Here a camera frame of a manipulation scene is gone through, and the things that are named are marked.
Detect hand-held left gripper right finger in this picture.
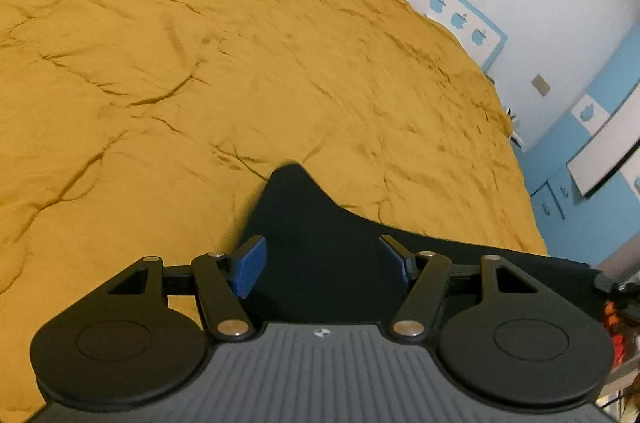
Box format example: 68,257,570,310
378,234,540,342

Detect black pants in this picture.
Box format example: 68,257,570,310
239,160,610,340

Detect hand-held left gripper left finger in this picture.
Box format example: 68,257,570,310
107,234,268,343

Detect blue wardrobe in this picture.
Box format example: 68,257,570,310
515,20,640,269

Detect orange red object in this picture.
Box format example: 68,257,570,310
603,300,629,371

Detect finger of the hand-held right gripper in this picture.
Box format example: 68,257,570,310
593,270,640,297

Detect white nightstand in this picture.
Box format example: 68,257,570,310
502,105,527,152

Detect black framed mirror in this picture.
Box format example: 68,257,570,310
566,85,640,198

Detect yellow quilted blanket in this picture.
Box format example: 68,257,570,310
0,0,549,423

